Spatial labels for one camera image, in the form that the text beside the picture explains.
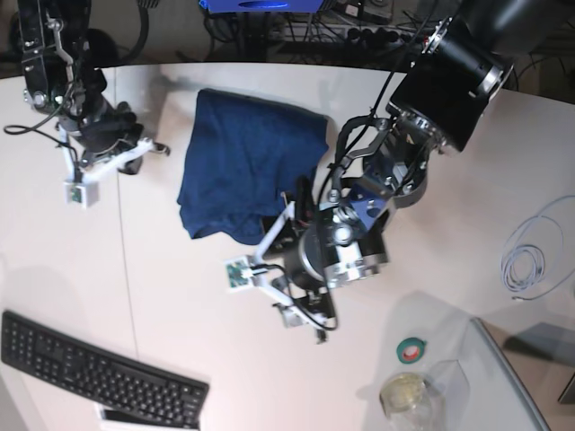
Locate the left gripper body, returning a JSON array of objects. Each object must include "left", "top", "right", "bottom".
[{"left": 269, "top": 215, "right": 359, "bottom": 291}]

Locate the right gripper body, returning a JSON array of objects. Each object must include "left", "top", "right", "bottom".
[{"left": 76, "top": 101, "right": 144, "bottom": 164}]

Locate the dark blue t-shirt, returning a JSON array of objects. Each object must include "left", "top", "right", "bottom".
[{"left": 177, "top": 89, "right": 328, "bottom": 245}]

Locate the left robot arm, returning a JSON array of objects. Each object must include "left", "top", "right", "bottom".
[{"left": 271, "top": 1, "right": 574, "bottom": 338}]

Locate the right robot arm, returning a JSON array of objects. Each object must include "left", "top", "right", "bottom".
[{"left": 17, "top": 1, "right": 149, "bottom": 172}]

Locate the green electrical tape roll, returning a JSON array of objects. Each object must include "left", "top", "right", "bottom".
[{"left": 396, "top": 337, "right": 427, "bottom": 365}]

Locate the clear glass jar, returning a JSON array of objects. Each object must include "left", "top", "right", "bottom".
[{"left": 379, "top": 373, "right": 433, "bottom": 430}]

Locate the blue box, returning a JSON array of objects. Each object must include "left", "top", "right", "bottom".
[{"left": 199, "top": 0, "right": 323, "bottom": 13}]

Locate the black computer keyboard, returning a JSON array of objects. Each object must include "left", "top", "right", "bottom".
[{"left": 1, "top": 310, "right": 209, "bottom": 429}]

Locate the black power strip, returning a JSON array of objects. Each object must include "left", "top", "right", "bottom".
[{"left": 343, "top": 27, "right": 416, "bottom": 50}]

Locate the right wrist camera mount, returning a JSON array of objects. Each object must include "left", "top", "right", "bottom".
[{"left": 57, "top": 124, "right": 171, "bottom": 209}]

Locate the coiled white cable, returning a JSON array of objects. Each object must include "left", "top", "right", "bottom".
[{"left": 500, "top": 195, "right": 575, "bottom": 303}]

